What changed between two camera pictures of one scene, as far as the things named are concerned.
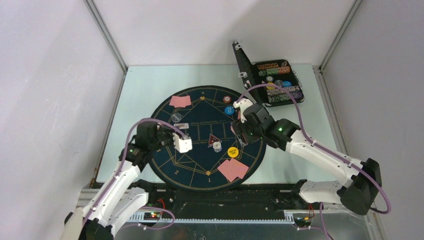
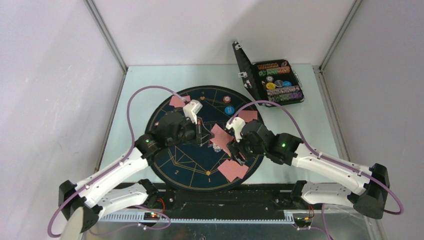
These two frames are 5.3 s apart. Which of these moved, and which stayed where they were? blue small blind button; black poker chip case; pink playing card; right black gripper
Moved: right black gripper; pink playing card
Stayed: blue small blind button; black poker chip case
